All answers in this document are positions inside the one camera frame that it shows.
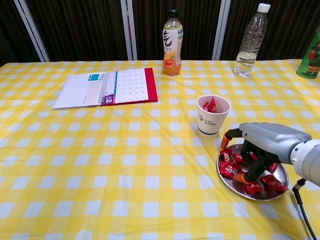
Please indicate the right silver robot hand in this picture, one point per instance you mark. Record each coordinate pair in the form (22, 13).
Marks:
(270, 135)

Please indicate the round steel plate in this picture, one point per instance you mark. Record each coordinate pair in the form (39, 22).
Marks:
(233, 184)

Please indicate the white paper cup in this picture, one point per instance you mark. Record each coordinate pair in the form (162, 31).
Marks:
(212, 122)

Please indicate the clear water bottle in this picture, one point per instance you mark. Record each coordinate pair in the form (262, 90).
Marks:
(246, 57)

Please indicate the green bottle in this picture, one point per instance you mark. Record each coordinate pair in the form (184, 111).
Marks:
(311, 65)

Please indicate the orange juice bottle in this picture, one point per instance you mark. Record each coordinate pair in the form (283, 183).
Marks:
(172, 50)

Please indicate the yellow checkered tablecloth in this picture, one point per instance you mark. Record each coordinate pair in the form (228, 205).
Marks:
(125, 150)

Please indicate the spiral desk calendar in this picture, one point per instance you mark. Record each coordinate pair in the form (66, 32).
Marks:
(82, 92)

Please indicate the black pleated curtain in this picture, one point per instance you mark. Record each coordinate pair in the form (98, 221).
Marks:
(80, 30)

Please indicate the white frame post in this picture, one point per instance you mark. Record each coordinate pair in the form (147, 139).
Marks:
(128, 30)
(221, 30)
(31, 30)

